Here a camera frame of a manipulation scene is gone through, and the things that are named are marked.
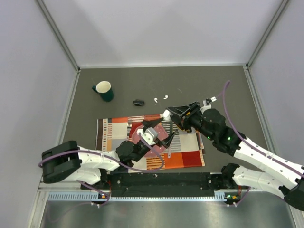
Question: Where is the pink dotted plate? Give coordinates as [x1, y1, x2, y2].
[130, 125, 169, 155]

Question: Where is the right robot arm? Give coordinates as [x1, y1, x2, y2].
[163, 102, 304, 211]

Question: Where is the black knife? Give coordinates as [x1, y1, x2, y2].
[169, 120, 173, 135]

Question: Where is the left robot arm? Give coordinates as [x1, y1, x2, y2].
[38, 118, 178, 188]

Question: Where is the colourful patchwork placemat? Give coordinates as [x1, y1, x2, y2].
[96, 114, 205, 170]

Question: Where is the black earbud charging case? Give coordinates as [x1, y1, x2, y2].
[133, 99, 145, 107]

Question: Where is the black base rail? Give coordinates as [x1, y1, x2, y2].
[93, 172, 227, 197]

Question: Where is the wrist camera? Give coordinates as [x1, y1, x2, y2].
[200, 99, 212, 113]
[142, 127, 158, 146]

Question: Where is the grey cable duct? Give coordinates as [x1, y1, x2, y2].
[47, 191, 239, 202]

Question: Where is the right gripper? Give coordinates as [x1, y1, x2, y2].
[167, 102, 215, 141]

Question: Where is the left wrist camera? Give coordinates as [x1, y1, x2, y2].
[142, 127, 158, 146]

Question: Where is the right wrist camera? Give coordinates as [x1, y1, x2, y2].
[200, 99, 212, 113]

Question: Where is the dark green mug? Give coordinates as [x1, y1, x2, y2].
[92, 81, 114, 102]

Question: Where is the white earbud case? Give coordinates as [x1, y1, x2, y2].
[163, 110, 171, 121]

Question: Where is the yellow enamel mug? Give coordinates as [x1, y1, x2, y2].
[178, 127, 192, 133]

